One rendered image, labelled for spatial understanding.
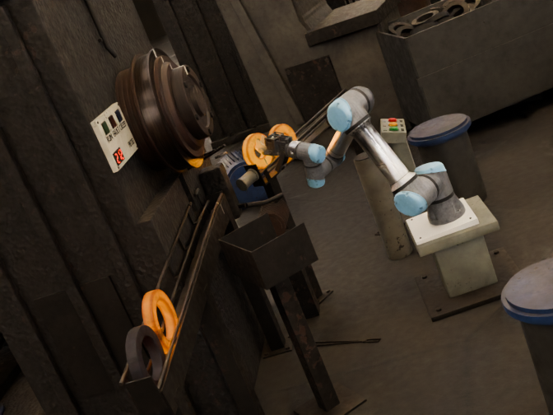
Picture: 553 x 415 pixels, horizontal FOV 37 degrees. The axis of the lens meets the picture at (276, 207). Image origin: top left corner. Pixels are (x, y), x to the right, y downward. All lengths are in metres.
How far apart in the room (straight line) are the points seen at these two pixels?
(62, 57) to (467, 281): 1.76
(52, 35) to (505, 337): 1.85
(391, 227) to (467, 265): 0.61
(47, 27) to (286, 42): 3.24
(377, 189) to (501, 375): 1.23
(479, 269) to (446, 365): 0.51
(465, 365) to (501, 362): 0.13
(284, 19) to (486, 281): 2.91
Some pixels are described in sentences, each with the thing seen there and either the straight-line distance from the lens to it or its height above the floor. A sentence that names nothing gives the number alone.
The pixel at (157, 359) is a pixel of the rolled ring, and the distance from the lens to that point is 2.35.
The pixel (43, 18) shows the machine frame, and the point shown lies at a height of 1.59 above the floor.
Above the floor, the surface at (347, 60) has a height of 0.61.
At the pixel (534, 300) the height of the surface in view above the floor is 0.43.
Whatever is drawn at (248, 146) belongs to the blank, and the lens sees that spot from 3.55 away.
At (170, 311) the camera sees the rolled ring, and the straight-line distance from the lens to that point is 2.49.
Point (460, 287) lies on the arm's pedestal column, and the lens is 3.38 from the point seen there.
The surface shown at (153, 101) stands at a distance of 2.92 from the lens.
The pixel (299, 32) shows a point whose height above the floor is 0.89.
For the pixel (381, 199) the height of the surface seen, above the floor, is 0.31.
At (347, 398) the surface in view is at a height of 0.01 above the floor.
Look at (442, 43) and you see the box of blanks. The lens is 5.05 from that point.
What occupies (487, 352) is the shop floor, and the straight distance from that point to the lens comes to 3.03.
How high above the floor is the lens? 1.59
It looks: 18 degrees down
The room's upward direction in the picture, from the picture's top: 22 degrees counter-clockwise
